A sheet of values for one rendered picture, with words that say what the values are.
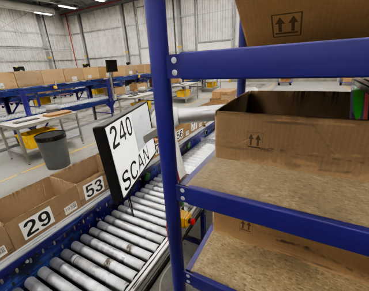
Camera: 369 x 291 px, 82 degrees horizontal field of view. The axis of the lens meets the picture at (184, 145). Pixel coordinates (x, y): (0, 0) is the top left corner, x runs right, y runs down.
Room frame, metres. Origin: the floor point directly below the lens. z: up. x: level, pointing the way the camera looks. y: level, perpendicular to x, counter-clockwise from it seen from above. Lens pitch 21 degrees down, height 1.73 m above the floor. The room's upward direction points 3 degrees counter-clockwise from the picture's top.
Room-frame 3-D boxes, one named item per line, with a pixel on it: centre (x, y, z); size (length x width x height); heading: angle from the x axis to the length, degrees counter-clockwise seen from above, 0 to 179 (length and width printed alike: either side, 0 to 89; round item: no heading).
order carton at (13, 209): (1.08, 0.91, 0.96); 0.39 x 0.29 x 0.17; 150
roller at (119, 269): (0.89, 0.50, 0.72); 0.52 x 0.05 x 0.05; 60
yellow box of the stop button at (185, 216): (1.08, 0.00, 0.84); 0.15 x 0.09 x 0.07; 150
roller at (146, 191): (1.46, 0.17, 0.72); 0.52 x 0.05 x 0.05; 60
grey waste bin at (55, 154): (3.75, 2.42, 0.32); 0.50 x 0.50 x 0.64
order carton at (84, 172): (1.42, 0.72, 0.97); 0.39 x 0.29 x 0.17; 150
